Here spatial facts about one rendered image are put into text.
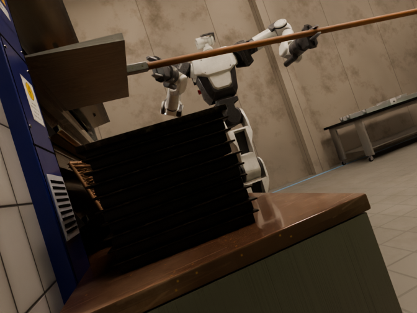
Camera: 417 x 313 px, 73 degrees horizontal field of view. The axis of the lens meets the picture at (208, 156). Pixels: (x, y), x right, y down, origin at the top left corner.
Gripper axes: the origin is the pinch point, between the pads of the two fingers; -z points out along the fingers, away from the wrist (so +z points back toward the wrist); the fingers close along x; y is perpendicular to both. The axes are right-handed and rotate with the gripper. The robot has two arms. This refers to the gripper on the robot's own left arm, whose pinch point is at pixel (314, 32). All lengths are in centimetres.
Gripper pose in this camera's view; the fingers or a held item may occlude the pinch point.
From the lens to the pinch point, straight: 164.1
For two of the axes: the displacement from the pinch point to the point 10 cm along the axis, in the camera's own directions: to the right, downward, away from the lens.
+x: 3.1, 9.5, -0.4
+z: -2.4, 1.1, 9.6
